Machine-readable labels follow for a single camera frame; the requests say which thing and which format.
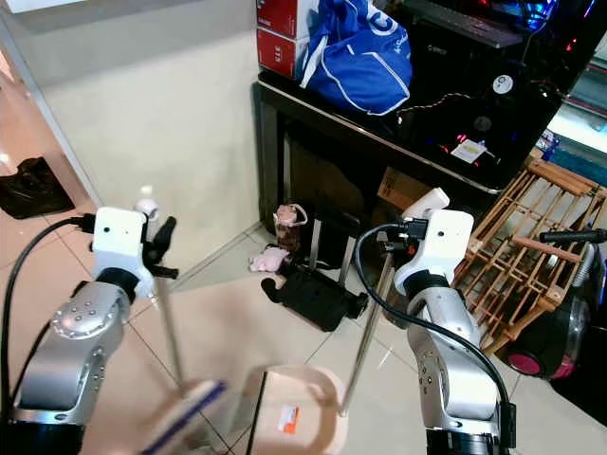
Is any white paper tag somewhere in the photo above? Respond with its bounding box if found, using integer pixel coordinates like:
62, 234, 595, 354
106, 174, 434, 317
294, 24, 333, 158
450, 138, 490, 165

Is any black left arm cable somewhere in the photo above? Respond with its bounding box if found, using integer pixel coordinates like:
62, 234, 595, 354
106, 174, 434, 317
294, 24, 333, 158
2, 217, 98, 404

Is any red cardboard box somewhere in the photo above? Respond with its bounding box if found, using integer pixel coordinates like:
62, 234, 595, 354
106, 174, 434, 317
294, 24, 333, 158
255, 27, 312, 82
256, 0, 304, 39

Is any black table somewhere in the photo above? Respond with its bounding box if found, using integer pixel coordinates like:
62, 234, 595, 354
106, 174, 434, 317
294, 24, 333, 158
252, 74, 537, 281

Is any black computer case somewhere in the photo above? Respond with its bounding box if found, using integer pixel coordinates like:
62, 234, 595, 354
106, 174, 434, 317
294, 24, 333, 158
391, 0, 607, 192

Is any pink plush toy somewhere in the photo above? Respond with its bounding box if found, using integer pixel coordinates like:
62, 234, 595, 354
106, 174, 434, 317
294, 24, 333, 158
248, 246, 291, 275

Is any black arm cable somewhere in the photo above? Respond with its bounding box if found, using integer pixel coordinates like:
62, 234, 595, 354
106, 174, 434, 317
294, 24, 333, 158
2, 217, 98, 404
353, 224, 519, 448

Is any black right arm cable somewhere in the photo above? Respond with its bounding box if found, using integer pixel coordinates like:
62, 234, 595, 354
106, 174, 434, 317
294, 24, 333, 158
353, 224, 519, 448

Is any black plastic bag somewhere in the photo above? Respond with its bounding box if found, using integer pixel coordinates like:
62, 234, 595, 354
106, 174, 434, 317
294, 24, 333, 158
0, 156, 76, 220

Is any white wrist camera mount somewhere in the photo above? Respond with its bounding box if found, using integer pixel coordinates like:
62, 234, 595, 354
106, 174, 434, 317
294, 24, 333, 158
92, 207, 151, 277
396, 209, 476, 293

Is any wooden slatted rack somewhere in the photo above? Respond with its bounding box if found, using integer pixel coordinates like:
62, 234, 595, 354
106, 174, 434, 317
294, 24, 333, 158
448, 150, 607, 357

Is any blue and white bag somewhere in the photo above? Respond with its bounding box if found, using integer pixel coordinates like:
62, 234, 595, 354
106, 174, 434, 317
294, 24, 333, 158
294, 0, 414, 118

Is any brown doll figure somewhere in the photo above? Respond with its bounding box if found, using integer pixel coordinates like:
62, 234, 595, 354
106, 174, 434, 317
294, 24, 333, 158
272, 202, 310, 253

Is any brown cardboard box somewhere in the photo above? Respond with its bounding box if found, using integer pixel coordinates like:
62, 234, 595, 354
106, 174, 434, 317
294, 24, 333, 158
373, 167, 437, 217

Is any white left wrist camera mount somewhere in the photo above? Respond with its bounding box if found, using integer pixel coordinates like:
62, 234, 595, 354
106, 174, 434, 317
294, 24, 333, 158
92, 207, 151, 277

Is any beige long-handled dustpan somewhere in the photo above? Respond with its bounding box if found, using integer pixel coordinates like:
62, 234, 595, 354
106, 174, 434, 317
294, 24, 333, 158
245, 187, 451, 455

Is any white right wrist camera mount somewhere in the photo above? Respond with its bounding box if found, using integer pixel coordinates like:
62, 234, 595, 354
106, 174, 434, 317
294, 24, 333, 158
396, 209, 476, 293

